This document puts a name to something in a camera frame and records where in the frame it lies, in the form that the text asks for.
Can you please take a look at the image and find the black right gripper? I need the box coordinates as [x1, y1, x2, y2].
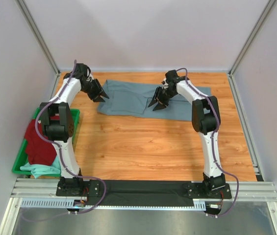
[149, 87, 177, 111]

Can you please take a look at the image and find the mint green t shirt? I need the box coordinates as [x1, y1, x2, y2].
[20, 156, 61, 179]

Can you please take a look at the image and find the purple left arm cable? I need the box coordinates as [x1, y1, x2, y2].
[20, 59, 108, 222]

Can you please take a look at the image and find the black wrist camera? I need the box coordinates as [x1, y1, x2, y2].
[73, 63, 91, 79]
[162, 70, 180, 87]

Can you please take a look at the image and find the aluminium frame post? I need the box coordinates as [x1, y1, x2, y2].
[228, 0, 277, 76]
[15, 0, 60, 75]

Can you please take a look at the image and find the black base mat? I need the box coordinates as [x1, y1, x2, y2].
[56, 179, 232, 207]

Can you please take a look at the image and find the white slotted cable duct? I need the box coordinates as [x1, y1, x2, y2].
[21, 198, 206, 211]

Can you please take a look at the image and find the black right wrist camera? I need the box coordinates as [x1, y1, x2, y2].
[162, 70, 180, 87]

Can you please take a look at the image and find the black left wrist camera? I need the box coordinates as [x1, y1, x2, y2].
[73, 63, 91, 79]

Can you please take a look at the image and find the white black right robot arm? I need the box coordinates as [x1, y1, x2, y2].
[149, 78, 226, 198]

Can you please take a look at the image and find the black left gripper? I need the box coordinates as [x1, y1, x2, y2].
[81, 79, 109, 103]

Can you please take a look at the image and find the aluminium frame post right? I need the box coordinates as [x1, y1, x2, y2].
[228, 0, 277, 76]

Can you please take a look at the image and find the aluminium frame rail front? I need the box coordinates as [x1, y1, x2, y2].
[10, 178, 277, 202]

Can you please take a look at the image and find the red t shirt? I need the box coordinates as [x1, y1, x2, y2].
[25, 119, 56, 166]

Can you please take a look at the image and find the aluminium back rail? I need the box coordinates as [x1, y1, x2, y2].
[59, 69, 229, 73]

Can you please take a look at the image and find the blue grey t shirt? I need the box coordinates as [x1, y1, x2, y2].
[96, 79, 212, 122]

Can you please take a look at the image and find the aluminium frame post left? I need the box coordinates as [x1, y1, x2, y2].
[15, 0, 60, 75]

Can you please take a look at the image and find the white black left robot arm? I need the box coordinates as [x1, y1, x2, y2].
[37, 71, 108, 196]

